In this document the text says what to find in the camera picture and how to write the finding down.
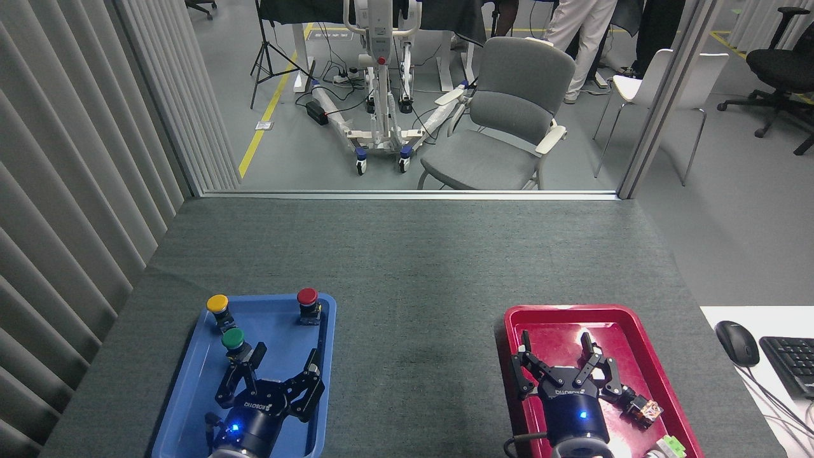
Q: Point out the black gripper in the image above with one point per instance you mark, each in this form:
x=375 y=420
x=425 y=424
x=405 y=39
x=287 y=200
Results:
x=257 y=407
x=572 y=410

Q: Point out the green push button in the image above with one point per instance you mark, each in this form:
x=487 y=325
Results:
x=233 y=338

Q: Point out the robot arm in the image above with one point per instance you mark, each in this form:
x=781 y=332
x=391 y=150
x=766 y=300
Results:
x=582 y=451
x=229 y=454

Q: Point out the red push button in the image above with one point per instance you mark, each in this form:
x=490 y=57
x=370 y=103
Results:
x=307 y=296

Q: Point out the yellow push button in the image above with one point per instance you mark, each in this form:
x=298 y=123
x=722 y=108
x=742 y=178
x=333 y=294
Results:
x=217 y=303

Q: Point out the blue plastic tray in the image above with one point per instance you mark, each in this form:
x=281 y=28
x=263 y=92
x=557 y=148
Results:
x=273 y=340

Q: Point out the red plastic tray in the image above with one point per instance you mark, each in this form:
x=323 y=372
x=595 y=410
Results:
x=636 y=366

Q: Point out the black computer mouse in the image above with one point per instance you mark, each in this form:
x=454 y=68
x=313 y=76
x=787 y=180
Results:
x=738 y=343

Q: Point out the black keyboard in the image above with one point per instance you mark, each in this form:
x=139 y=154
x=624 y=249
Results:
x=792 y=362

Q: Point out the silver floor plate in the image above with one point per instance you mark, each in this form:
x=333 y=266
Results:
x=264 y=125

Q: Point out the black power adapter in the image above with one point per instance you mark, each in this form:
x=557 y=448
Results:
x=316 y=112

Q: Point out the grey armchair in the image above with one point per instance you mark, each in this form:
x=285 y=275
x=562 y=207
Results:
x=509 y=108

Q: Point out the white chair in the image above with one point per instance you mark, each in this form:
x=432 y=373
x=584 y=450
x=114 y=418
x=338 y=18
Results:
x=642 y=83

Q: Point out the white power strip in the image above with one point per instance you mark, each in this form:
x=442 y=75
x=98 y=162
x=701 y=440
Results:
x=343 y=78

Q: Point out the white stand on wheels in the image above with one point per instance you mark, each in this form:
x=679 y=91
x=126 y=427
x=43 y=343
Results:
x=381 y=83

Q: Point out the black tripod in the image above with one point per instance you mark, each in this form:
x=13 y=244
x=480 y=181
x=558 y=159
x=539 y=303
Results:
x=267 y=57

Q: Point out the person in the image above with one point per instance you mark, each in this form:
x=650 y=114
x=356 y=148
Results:
x=658 y=32
x=588 y=32

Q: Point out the black office chair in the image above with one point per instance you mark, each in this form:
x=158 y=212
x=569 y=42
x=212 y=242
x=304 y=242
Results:
x=779 y=67
x=202 y=5

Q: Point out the black orange switch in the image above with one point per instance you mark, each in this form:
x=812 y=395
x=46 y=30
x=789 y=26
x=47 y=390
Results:
x=643 y=410

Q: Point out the green white switch block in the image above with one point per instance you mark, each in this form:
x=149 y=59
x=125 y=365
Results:
x=671 y=447

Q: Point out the silver table edge rail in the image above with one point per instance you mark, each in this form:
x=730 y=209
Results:
x=407 y=195

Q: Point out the silver post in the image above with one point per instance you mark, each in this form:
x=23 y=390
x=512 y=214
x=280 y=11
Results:
x=668 y=95

